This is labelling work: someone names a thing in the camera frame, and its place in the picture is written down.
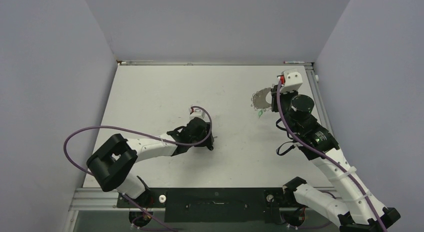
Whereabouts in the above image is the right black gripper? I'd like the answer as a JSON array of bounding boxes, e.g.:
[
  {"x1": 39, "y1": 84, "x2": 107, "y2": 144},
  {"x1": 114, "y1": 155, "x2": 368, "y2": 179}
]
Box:
[{"x1": 271, "y1": 84, "x2": 299, "y2": 135}]

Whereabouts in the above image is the black head key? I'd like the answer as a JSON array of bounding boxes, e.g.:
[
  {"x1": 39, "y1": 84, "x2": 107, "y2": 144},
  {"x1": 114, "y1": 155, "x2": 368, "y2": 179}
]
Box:
[{"x1": 204, "y1": 135, "x2": 215, "y2": 151}]

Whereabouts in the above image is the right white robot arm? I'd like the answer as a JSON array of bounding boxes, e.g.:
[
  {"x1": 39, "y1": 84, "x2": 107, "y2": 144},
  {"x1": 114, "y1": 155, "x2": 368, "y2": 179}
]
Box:
[{"x1": 270, "y1": 84, "x2": 401, "y2": 231}]

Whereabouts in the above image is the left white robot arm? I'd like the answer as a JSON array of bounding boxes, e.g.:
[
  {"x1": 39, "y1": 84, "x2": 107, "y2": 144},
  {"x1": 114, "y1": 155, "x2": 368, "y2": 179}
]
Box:
[{"x1": 86, "y1": 117, "x2": 214, "y2": 207}]

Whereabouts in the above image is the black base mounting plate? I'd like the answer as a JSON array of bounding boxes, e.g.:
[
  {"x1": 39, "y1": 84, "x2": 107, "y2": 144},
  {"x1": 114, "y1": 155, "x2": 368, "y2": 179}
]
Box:
[{"x1": 135, "y1": 187, "x2": 296, "y2": 223}]

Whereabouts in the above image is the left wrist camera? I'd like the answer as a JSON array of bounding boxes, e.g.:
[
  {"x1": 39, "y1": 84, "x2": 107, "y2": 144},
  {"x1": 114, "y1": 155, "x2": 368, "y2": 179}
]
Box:
[{"x1": 189, "y1": 107, "x2": 206, "y2": 120}]

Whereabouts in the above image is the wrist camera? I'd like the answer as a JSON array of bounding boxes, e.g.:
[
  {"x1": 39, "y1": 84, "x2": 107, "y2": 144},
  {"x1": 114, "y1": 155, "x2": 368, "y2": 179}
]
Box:
[
  {"x1": 279, "y1": 69, "x2": 303, "y2": 94},
  {"x1": 189, "y1": 107, "x2": 206, "y2": 120}
]

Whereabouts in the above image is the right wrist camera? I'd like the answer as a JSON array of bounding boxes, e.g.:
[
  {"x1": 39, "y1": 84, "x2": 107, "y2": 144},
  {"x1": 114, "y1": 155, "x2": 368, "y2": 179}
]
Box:
[{"x1": 279, "y1": 69, "x2": 303, "y2": 94}]

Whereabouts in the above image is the aluminium rail right edge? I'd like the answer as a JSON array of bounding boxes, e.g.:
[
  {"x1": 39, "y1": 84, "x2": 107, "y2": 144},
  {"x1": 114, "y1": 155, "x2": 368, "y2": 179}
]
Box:
[{"x1": 304, "y1": 64, "x2": 334, "y2": 135}]

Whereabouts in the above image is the aluminium rail edge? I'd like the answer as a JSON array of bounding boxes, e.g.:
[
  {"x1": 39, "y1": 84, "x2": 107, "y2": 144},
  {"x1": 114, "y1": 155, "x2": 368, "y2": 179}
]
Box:
[
  {"x1": 304, "y1": 64, "x2": 334, "y2": 135},
  {"x1": 117, "y1": 61, "x2": 314, "y2": 66}
]

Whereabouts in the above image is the aluminium rail back edge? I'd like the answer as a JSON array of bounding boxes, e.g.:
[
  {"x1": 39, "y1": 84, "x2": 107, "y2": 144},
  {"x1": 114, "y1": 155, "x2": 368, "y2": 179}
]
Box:
[{"x1": 117, "y1": 61, "x2": 314, "y2": 66}]

